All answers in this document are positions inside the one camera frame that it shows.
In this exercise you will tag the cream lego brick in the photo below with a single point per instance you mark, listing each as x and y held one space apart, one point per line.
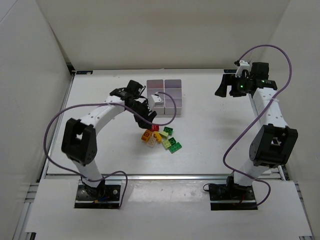
151 142

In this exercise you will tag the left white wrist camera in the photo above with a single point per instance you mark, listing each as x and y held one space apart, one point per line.
155 101

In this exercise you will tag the orange lego brick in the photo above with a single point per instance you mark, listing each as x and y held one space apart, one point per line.
146 136

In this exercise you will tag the dark green small lego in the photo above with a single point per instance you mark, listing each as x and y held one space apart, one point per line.
172 141

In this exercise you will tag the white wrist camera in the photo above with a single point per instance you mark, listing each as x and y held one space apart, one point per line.
155 101
241 66

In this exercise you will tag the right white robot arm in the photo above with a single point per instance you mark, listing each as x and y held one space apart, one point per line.
275 140

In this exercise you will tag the light green curved lego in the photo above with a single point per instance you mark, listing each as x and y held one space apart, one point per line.
164 134

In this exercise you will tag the dark green square lego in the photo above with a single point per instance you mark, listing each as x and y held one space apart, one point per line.
168 130

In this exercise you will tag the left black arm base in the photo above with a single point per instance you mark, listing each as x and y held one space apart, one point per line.
107 198

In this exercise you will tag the white divided container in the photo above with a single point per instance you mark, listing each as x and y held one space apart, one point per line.
173 87
154 86

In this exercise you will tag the right white divided container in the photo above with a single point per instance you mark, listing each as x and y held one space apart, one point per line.
173 87

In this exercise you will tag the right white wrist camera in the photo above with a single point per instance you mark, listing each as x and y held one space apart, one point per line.
241 66

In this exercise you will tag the light green lego brick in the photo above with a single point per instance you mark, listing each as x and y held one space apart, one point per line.
166 144

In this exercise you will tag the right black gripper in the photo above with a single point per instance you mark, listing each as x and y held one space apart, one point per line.
230 84

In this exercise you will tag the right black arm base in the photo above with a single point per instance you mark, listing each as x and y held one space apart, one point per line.
223 198

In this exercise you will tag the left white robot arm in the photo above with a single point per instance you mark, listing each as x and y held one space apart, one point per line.
79 141

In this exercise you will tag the red lego brick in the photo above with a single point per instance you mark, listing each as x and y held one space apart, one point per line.
155 128

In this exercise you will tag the yellow curved lego brick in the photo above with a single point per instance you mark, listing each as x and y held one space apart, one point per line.
157 136

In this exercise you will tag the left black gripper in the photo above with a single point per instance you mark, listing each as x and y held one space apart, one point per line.
143 113

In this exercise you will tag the green flat lego plate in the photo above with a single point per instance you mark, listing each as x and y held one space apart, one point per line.
175 147

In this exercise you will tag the left white divided container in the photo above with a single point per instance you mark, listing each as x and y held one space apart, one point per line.
154 86

